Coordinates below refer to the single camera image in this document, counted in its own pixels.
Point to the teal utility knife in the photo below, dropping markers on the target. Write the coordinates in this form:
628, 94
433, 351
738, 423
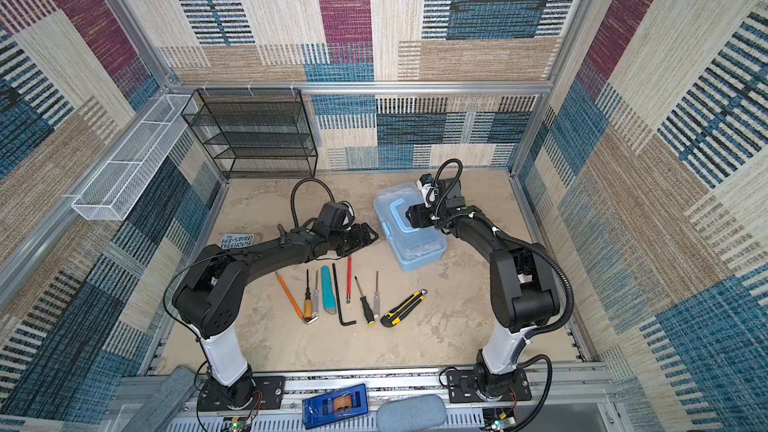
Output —
328, 296

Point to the grey foam pad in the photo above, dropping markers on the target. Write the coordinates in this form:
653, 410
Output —
412, 414

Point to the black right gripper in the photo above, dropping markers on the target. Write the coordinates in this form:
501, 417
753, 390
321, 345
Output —
418, 216

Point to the blue plastic tool box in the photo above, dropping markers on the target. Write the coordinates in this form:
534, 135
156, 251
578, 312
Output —
413, 247

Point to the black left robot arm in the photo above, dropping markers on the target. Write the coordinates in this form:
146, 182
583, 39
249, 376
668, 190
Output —
209, 296

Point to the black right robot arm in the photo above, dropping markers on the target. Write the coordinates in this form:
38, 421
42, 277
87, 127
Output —
530, 294

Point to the white wire mesh basket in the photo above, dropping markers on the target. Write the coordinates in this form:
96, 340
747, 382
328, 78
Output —
116, 188

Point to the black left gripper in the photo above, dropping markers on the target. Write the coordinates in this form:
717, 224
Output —
359, 242

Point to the red hex key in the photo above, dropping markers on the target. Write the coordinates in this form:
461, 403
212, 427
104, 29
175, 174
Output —
348, 280

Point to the black wire mesh shelf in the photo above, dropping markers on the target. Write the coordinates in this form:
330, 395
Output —
254, 133

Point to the yellow black utility knife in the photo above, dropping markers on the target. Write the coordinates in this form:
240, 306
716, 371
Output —
400, 312

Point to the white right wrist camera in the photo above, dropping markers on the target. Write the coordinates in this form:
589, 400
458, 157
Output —
428, 189

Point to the orange hex key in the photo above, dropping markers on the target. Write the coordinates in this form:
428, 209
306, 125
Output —
290, 297

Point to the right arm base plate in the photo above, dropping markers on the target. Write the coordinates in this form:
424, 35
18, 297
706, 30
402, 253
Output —
466, 386

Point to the clear handled screwdriver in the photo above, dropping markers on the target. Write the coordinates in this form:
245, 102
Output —
376, 302

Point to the blue tape dispenser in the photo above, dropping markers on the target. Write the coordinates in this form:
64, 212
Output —
334, 406

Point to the colourful paperback book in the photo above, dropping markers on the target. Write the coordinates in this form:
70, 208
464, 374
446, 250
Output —
236, 240

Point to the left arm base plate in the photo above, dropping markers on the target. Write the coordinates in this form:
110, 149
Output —
264, 391

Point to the black handled screwdriver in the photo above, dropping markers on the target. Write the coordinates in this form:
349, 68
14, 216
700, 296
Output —
367, 310

